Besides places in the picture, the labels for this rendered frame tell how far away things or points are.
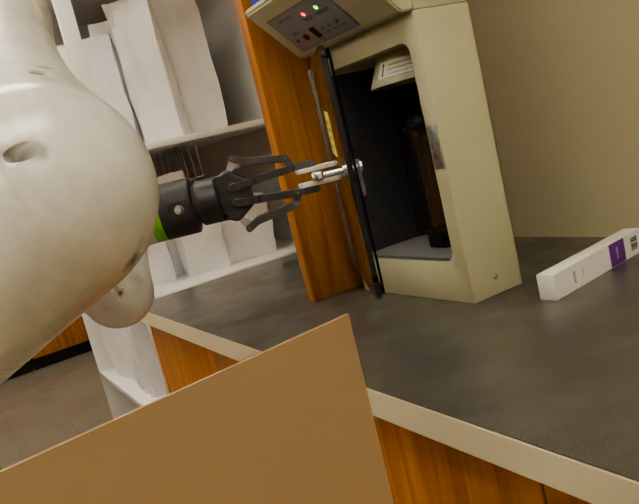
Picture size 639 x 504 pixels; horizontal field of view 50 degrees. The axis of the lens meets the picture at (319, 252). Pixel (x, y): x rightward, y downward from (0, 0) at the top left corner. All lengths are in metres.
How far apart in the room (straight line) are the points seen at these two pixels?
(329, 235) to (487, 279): 0.39
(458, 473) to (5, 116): 0.65
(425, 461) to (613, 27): 0.86
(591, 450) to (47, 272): 0.48
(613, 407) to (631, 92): 0.78
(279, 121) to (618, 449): 0.92
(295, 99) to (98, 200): 1.05
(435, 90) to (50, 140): 0.81
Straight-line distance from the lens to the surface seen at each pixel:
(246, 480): 0.27
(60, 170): 0.36
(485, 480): 0.82
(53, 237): 0.36
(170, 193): 1.11
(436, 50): 1.12
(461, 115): 1.13
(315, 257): 1.39
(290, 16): 1.24
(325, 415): 0.28
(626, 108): 1.41
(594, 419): 0.72
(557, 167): 1.53
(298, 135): 1.38
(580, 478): 0.66
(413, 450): 0.92
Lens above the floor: 1.26
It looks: 9 degrees down
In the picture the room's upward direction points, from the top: 14 degrees counter-clockwise
